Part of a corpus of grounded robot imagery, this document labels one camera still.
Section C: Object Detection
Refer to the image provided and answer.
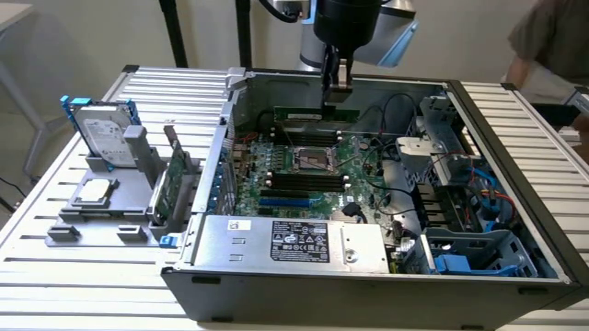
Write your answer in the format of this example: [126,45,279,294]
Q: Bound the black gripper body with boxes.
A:
[313,0,383,48]

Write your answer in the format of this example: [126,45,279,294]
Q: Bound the green RAM stick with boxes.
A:
[273,105,361,124]

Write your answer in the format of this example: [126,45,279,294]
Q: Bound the black RAM slot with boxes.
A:
[267,171,349,178]
[271,135,345,142]
[271,140,345,146]
[266,185,350,193]
[267,176,349,183]
[266,181,350,188]
[271,125,345,132]
[271,130,345,137]

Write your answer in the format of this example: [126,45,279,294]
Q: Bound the long black expansion slot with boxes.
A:
[261,188,311,199]

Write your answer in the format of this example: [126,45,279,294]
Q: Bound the blue expansion slot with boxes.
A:
[258,197,311,208]

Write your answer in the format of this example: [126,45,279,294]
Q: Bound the thin metal locking lever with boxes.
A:
[335,137,359,174]

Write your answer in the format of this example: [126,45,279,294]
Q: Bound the black stand pole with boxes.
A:
[159,0,191,68]
[234,0,257,70]

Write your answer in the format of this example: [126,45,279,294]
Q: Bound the grey metal drive cage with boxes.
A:
[416,95,485,188]

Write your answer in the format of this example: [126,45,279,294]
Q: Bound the silver CPU socket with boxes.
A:
[286,145,339,172]

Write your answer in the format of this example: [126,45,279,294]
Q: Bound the green motherboard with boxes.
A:
[223,133,402,225]

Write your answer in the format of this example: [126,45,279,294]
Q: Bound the person in khaki shirt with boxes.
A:
[505,0,589,104]

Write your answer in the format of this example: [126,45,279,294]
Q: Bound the green graphics card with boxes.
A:
[146,125,192,225]

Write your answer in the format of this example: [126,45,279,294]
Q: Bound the black box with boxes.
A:
[529,103,581,127]

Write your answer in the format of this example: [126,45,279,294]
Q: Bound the aluminium profile bar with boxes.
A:
[558,87,589,139]

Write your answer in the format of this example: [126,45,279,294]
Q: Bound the silver hard disk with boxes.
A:
[72,104,139,168]

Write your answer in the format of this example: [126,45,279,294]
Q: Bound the silver power supply unit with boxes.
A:
[190,214,393,275]

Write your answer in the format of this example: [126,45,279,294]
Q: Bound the hard drive in blue caddy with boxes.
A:
[59,95,140,172]

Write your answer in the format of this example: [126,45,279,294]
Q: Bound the blue plastic disk carrier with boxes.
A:
[434,254,472,276]

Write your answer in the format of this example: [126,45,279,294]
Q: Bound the grey metal disk bay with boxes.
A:
[420,226,540,277]

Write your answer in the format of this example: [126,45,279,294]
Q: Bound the silver CPU chip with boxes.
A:
[75,179,118,205]

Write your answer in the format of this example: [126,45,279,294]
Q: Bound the dark grey open PC case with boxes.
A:
[159,67,589,323]

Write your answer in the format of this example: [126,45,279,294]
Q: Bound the grey plastic parts rack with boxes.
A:
[46,125,206,248]

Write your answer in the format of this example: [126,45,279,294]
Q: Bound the grey desk leg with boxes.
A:
[0,61,48,181]

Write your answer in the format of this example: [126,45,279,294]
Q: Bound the black looped wire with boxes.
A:
[383,92,420,136]

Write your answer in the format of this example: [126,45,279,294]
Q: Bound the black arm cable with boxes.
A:
[257,0,306,24]

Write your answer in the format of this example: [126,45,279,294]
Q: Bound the grey plastic drive bracket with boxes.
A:
[394,136,449,155]

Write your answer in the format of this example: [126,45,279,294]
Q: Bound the blue data wire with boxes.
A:
[464,164,500,232]

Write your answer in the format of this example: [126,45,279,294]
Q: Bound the orange wire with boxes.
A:
[486,191,517,212]

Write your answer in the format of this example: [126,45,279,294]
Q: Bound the black floor cable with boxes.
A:
[0,177,30,215]

